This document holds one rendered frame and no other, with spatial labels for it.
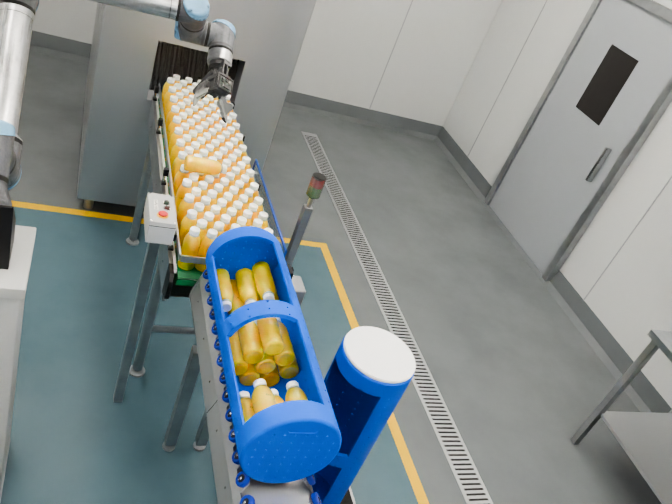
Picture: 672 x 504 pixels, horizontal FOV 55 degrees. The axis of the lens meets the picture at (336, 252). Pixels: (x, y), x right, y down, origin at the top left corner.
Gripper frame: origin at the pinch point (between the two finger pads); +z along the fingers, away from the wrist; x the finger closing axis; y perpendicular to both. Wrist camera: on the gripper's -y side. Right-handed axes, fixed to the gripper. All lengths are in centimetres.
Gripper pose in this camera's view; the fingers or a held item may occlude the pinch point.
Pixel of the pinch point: (208, 115)
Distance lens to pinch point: 242.3
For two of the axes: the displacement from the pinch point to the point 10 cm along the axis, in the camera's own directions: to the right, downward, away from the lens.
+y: 7.8, -1.2, -6.2
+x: 6.3, 2.6, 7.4
